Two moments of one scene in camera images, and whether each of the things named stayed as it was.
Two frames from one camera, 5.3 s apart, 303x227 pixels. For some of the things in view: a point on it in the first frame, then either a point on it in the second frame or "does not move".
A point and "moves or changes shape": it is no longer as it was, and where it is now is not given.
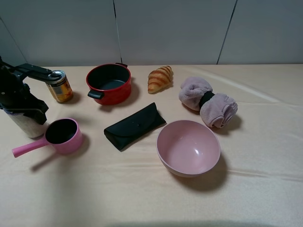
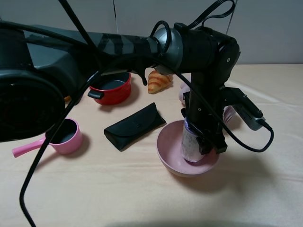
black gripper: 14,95 to 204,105
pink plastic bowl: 187,148 does not move
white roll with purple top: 33,129 moves or changes shape
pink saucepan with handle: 65,135 does not move
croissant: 160,79 does not move
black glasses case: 120,133 does not move
